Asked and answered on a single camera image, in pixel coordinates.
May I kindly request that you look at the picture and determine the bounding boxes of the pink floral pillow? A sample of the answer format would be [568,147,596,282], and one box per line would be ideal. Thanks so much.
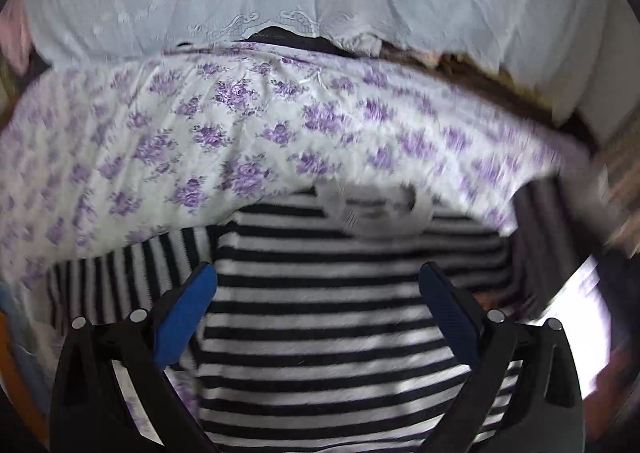
[0,0,32,76]

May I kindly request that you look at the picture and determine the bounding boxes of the brown blanket under cover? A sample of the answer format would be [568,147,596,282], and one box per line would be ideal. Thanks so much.
[380,43,554,127]

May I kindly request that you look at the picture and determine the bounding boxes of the purple floral bed sheet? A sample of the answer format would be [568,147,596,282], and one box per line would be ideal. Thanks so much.
[0,41,591,453]

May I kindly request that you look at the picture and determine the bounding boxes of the black white striped sweater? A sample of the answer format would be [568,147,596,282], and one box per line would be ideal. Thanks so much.
[46,186,512,452]

